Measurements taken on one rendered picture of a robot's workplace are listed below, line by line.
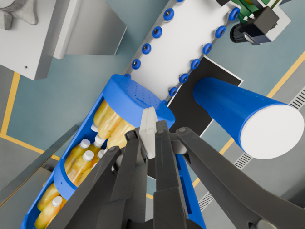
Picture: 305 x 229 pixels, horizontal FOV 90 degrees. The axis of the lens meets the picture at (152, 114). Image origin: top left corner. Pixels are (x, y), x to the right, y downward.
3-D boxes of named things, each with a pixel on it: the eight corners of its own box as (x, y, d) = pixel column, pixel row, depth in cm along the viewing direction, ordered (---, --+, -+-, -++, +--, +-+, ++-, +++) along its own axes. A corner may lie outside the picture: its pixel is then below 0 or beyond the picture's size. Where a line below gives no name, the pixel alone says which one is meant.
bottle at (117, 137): (147, 124, 52) (119, 160, 57) (143, 113, 58) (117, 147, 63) (130, 116, 48) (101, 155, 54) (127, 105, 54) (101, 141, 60)
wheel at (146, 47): (148, 40, 62) (151, 42, 63) (140, 46, 65) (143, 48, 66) (149, 48, 60) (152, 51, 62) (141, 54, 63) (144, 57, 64)
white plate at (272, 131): (238, 115, 66) (236, 114, 67) (243, 165, 75) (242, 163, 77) (306, 97, 63) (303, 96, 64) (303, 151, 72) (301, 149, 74)
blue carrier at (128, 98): (41, 191, 91) (2, 248, 65) (118, 68, 66) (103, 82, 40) (86, 207, 100) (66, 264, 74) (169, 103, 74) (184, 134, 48)
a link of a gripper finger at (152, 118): (146, 131, 14) (154, 129, 14) (148, 107, 20) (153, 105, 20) (155, 157, 15) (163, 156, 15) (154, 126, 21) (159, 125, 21)
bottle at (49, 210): (31, 221, 77) (45, 199, 72) (46, 212, 83) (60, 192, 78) (37, 233, 75) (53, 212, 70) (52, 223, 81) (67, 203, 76)
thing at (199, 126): (130, 160, 200) (128, 168, 186) (195, 52, 153) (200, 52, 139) (164, 175, 209) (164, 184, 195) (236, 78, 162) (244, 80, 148)
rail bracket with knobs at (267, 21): (235, 24, 66) (249, 19, 56) (248, 8, 64) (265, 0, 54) (251, 39, 68) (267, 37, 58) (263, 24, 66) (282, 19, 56)
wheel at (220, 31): (213, 33, 60) (217, 35, 59) (222, 22, 59) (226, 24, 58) (215, 38, 64) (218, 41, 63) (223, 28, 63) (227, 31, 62)
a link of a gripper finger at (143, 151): (145, 165, 13) (113, 173, 13) (147, 136, 18) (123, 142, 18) (140, 151, 13) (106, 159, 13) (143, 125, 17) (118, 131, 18)
